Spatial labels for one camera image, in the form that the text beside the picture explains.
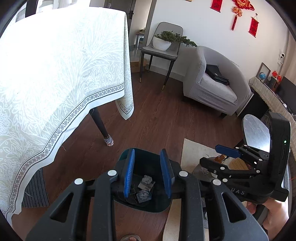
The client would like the blue white tissue pack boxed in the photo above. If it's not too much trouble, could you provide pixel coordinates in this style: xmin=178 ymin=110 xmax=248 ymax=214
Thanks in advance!
xmin=136 ymin=190 xmax=151 ymax=203

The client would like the large white paper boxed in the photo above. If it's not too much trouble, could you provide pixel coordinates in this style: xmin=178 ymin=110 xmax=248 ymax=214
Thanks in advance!
xmin=138 ymin=175 xmax=155 ymax=191

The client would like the teal trash bin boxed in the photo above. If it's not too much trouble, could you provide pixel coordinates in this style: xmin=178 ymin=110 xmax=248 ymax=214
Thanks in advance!
xmin=111 ymin=148 xmax=185 ymax=213

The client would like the person's right hand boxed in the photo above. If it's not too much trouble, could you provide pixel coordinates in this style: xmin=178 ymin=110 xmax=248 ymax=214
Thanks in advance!
xmin=246 ymin=197 xmax=291 ymax=240

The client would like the round grey marble table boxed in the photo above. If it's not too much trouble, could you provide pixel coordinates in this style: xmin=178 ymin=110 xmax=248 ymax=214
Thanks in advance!
xmin=242 ymin=114 xmax=270 ymax=153

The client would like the black table leg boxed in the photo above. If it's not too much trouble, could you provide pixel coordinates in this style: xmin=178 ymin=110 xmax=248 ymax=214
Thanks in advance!
xmin=89 ymin=108 xmax=114 ymax=147

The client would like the grey slipper with foot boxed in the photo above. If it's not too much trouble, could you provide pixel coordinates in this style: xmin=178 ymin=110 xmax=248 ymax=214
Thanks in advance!
xmin=120 ymin=234 xmax=142 ymax=241

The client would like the grey armchair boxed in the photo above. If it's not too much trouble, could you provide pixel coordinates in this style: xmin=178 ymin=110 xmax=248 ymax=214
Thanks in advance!
xmin=183 ymin=46 xmax=251 ymax=115

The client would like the black monitor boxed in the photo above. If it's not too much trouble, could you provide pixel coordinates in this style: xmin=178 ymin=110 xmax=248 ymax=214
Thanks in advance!
xmin=277 ymin=77 xmax=296 ymax=114

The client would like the small blue globe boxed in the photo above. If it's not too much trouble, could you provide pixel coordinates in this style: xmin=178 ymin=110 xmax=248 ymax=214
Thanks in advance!
xmin=259 ymin=72 xmax=266 ymax=81

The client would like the black handbag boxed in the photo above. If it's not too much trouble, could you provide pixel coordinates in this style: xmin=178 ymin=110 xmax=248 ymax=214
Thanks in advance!
xmin=205 ymin=64 xmax=230 ymax=86

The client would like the framed picture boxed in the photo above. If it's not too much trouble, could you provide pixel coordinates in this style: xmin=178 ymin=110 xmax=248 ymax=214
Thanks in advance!
xmin=255 ymin=62 xmax=270 ymax=82

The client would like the grey striped floor mat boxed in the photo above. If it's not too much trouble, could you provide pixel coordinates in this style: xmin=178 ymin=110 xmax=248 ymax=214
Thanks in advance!
xmin=22 ymin=168 xmax=50 ymax=208

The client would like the brown cardboard box on floor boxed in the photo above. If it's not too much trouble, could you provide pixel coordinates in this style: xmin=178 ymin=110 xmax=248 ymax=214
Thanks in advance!
xmin=130 ymin=59 xmax=147 ymax=73

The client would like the grey dining chair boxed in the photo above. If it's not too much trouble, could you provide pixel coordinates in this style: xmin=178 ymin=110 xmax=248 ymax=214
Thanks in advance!
xmin=139 ymin=22 xmax=183 ymax=90

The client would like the potted green plant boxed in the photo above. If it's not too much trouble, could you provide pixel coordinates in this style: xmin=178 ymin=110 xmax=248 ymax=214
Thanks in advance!
xmin=152 ymin=31 xmax=197 ymax=51

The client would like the white patterned tablecloth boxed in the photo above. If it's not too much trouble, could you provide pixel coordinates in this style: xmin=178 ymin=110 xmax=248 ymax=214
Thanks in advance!
xmin=1 ymin=4 xmax=134 ymax=221

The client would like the red chinese knot ornament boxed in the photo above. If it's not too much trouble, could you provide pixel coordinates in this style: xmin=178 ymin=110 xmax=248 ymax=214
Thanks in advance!
xmin=231 ymin=0 xmax=255 ymax=31

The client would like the white security camera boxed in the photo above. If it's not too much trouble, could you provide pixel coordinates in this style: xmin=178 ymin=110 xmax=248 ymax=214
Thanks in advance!
xmin=277 ymin=53 xmax=285 ymax=66

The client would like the red wall scroll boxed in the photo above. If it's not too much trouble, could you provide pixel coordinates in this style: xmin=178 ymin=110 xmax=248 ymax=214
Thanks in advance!
xmin=210 ymin=0 xmax=223 ymax=12
xmin=248 ymin=13 xmax=259 ymax=37

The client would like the red wall scroll left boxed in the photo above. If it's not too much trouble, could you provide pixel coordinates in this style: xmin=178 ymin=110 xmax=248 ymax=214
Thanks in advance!
xmin=210 ymin=0 xmax=223 ymax=12

